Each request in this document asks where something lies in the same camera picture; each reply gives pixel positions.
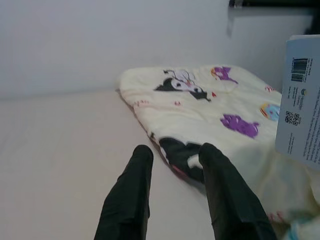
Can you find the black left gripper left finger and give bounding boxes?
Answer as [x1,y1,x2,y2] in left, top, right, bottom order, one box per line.
[93,144,154,240]

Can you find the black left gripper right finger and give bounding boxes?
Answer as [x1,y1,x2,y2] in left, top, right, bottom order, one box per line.
[199,142,279,240]

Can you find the white printed booklet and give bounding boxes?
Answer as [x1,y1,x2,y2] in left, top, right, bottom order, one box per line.
[275,34,320,166]

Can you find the bed with white sheet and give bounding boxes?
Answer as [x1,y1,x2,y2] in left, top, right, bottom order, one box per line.
[0,89,320,240]

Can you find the cream cartoon print blanket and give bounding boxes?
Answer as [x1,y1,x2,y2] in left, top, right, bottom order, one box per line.
[115,64,320,240]

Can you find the black wall shelf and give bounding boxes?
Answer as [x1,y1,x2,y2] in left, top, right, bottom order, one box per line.
[227,0,320,8]

